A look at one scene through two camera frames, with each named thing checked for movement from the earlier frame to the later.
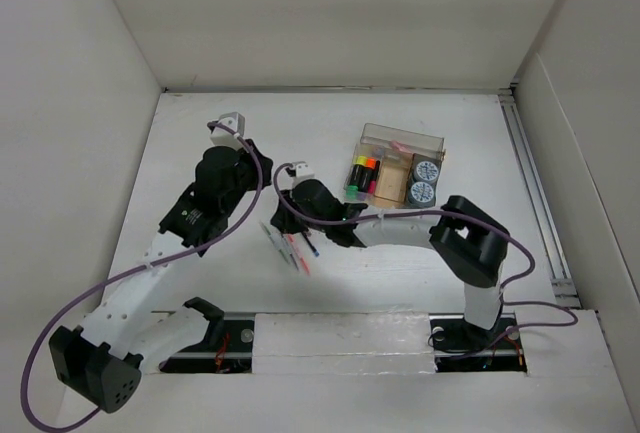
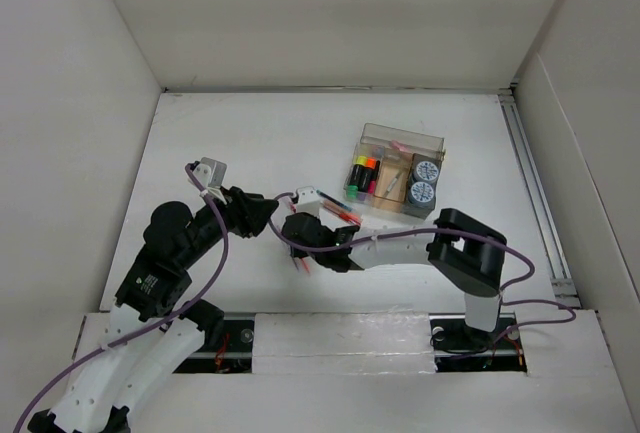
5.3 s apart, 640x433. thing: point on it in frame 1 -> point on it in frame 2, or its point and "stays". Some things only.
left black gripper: x=246 y=155 -> x=248 y=210
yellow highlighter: x=357 y=171 stays
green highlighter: x=351 y=192 stays
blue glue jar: x=426 y=171 stays
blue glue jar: x=421 y=194 stays
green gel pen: x=274 y=242 -> x=393 y=183
